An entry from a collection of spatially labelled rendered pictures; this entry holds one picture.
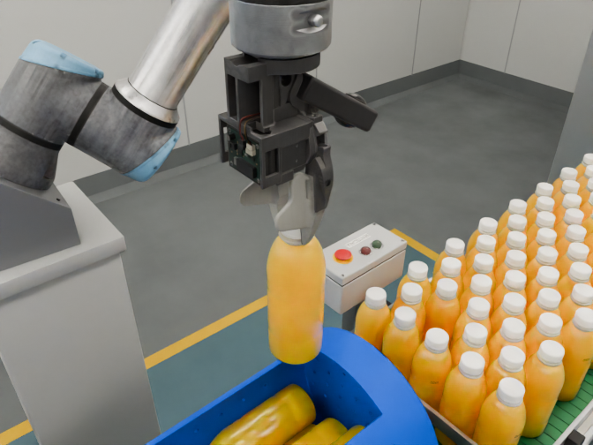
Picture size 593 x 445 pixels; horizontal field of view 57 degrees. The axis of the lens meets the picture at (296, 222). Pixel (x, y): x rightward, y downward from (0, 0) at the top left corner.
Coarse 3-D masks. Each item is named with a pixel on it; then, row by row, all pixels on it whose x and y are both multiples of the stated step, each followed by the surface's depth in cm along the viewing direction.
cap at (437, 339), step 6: (432, 330) 96; (438, 330) 96; (444, 330) 96; (426, 336) 95; (432, 336) 95; (438, 336) 95; (444, 336) 95; (426, 342) 96; (432, 342) 94; (438, 342) 94; (444, 342) 94; (432, 348) 95; (438, 348) 94; (444, 348) 95
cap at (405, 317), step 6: (402, 306) 101; (396, 312) 100; (402, 312) 100; (408, 312) 100; (414, 312) 100; (396, 318) 99; (402, 318) 99; (408, 318) 99; (414, 318) 99; (402, 324) 99; (408, 324) 99
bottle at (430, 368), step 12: (420, 348) 98; (420, 360) 97; (432, 360) 95; (444, 360) 95; (420, 372) 97; (432, 372) 96; (444, 372) 96; (420, 384) 99; (432, 384) 97; (444, 384) 98; (420, 396) 100; (432, 396) 99
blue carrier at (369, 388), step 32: (320, 352) 76; (352, 352) 75; (256, 384) 85; (288, 384) 92; (320, 384) 91; (352, 384) 83; (384, 384) 72; (192, 416) 78; (224, 416) 84; (320, 416) 95; (352, 416) 87; (384, 416) 69; (416, 416) 71
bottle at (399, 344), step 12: (396, 324) 100; (384, 336) 103; (396, 336) 100; (408, 336) 100; (384, 348) 103; (396, 348) 101; (408, 348) 100; (396, 360) 102; (408, 360) 102; (408, 372) 104
